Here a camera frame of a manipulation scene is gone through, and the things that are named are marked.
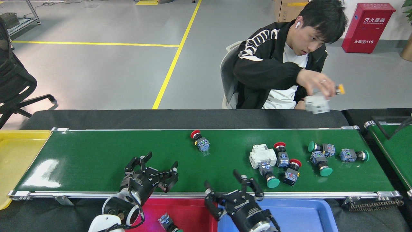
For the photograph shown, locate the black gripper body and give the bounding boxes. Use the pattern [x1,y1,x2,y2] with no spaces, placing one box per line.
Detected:
[120,174,156,205]
[225,192,277,232]

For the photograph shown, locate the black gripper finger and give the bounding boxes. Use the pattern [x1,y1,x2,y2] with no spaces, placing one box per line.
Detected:
[151,161,179,193]
[125,151,153,176]
[204,181,229,221]
[233,170,265,198]

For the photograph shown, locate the white circuit breaker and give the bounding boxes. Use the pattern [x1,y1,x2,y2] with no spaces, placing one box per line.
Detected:
[249,144,277,169]
[304,91,331,114]

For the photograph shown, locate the red push button switch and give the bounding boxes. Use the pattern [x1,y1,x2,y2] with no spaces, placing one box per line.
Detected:
[283,159,302,187]
[190,130,210,152]
[274,142,289,168]

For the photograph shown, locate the red plastic tray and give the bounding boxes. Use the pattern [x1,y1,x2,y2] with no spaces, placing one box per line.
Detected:
[127,197,219,232]

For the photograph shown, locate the green conveyor belt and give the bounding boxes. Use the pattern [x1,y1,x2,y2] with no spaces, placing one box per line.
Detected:
[364,116,412,198]
[8,126,403,202]

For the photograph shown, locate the blue plastic tray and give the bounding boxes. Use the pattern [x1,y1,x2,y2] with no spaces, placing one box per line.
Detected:
[217,198,339,232]

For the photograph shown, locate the yellow plastic tray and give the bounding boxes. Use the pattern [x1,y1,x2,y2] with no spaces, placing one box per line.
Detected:
[0,130,52,210]

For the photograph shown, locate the person's right hand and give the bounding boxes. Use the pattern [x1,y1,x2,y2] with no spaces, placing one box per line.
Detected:
[296,69,337,100]

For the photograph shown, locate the grey padded chair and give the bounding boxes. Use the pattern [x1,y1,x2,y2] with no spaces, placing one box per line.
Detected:
[220,41,243,109]

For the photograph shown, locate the person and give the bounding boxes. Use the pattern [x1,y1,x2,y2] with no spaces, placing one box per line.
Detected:
[232,0,349,110]

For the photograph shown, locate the black office chair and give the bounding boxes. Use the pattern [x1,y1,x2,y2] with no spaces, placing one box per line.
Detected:
[0,18,58,129]

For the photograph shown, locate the brown cardboard box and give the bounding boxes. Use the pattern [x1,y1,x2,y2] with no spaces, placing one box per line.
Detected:
[274,0,309,22]

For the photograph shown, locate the grey metal box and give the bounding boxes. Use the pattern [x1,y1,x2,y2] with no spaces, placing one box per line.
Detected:
[0,12,20,29]

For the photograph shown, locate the red fire extinguisher box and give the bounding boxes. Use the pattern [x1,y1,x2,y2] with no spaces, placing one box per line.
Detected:
[342,3,396,53]

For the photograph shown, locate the green plant in gold pot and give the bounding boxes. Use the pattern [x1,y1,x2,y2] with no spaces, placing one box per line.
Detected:
[400,0,412,62]

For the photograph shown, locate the black drive chain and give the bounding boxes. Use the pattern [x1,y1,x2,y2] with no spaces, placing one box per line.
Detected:
[348,199,404,212]

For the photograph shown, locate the black bent cable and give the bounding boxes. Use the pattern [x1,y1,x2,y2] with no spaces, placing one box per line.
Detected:
[372,116,412,140]

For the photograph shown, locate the metal frame cart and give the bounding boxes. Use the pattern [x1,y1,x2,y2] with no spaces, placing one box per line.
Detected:
[0,0,42,35]

